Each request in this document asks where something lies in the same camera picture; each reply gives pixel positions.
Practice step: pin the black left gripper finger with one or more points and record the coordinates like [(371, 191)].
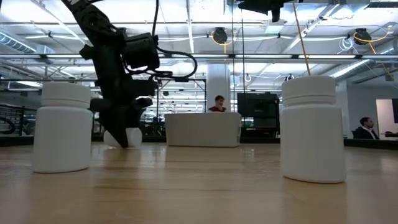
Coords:
[(119, 133)]

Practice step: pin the black frame stand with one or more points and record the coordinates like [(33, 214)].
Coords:
[(186, 80)]

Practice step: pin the long ceiling light strip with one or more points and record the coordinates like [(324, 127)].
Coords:
[(264, 56)]

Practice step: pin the metal storage shelf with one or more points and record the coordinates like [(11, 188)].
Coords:
[(18, 112)]

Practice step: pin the white plastic basket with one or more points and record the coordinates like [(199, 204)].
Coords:
[(202, 130)]

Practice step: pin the black computer case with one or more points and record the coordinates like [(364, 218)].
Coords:
[(258, 107)]

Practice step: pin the person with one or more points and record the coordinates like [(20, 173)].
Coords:
[(219, 102), (365, 130)]

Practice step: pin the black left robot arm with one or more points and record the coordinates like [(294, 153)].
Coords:
[(93, 21)]

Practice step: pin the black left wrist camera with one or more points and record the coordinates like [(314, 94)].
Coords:
[(141, 49)]

